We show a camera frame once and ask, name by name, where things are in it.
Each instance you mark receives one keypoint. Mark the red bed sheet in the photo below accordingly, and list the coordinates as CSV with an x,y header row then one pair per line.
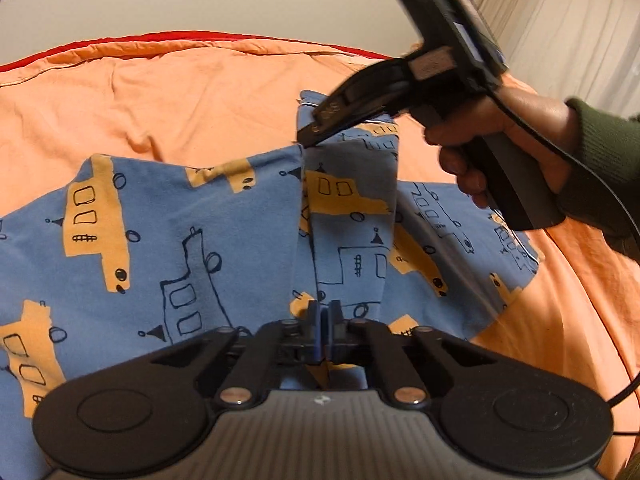
x,y
190,36

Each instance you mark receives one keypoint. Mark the beige curtain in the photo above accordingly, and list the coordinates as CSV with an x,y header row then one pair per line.
x,y
565,25

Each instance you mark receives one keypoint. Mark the person's right forearm green sleeve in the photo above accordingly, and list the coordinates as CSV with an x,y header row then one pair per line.
x,y
607,160

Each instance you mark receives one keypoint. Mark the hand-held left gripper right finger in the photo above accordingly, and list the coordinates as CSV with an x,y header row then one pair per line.
x,y
334,332

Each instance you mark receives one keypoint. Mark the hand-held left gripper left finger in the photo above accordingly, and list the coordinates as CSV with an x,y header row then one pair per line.
x,y
313,332

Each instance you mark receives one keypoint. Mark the orange duvet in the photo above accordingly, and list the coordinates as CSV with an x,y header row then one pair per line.
x,y
175,100

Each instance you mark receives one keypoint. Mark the blue pants with orange print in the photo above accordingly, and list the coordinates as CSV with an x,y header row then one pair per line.
x,y
200,220

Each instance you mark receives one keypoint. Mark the person's right hand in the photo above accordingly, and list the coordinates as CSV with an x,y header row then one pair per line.
x,y
540,125

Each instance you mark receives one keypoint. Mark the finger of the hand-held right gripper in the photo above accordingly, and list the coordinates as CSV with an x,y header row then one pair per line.
x,y
350,100

